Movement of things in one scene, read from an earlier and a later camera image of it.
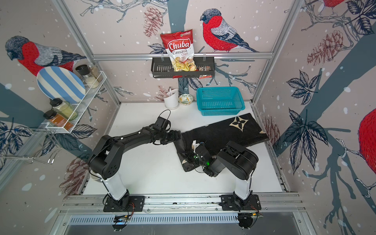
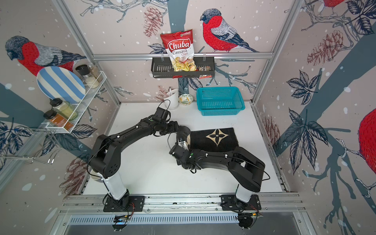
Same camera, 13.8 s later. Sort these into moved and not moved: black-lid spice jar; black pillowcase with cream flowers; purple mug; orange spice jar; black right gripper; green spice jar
Moved: black pillowcase with cream flowers; black right gripper
Not moved: orange spice jar; black-lid spice jar; green spice jar; purple mug
